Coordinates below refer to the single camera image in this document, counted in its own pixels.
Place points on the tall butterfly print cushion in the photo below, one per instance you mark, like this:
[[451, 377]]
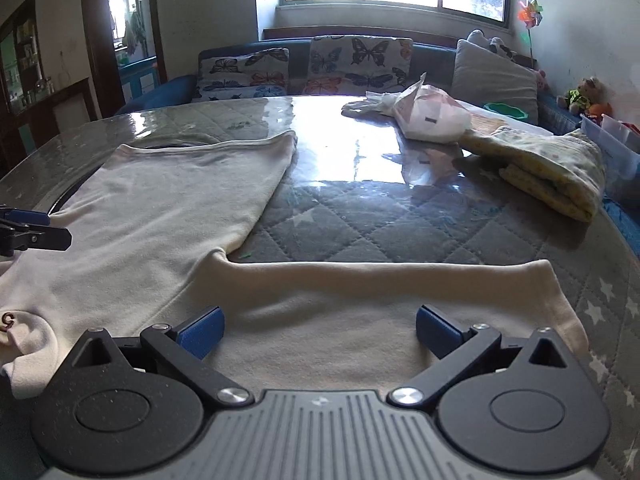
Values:
[[360, 62]]

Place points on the clear plastic storage box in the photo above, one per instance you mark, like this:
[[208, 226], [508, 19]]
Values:
[[620, 160]]

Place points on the grey pillow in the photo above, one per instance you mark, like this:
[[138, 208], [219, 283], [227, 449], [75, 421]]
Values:
[[495, 82]]

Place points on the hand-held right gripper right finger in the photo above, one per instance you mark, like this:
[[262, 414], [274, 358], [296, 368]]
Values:
[[436, 332]]

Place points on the low butterfly print cushion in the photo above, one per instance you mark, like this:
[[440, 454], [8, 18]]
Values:
[[240, 75]]

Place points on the folded yellow blanket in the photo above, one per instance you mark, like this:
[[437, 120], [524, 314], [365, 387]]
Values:
[[545, 165]]

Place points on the white plastic container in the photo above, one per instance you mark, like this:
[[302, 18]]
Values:
[[616, 127]]

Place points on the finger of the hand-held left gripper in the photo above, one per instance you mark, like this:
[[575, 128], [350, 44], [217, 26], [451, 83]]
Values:
[[27, 217], [42, 240]]

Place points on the blue sofa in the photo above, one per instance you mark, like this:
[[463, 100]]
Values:
[[432, 57]]

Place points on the orange plush toy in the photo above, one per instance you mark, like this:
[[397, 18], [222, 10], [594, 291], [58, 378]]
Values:
[[600, 110]]

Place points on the colourful pinwheel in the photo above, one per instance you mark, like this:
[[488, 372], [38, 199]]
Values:
[[530, 12]]

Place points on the brown teddy bear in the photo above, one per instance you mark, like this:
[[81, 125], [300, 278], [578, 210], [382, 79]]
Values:
[[582, 95]]

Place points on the pink plush toy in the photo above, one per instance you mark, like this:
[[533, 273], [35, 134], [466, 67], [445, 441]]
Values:
[[541, 80]]

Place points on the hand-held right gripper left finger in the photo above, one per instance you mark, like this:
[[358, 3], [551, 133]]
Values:
[[202, 332]]

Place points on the cream sweater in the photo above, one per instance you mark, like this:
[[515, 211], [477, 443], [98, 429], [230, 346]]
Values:
[[150, 210]]

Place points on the green plastic bowl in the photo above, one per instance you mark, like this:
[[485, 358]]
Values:
[[505, 111]]

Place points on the black and white plush toy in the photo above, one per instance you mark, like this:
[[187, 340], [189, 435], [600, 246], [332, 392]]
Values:
[[492, 45]]

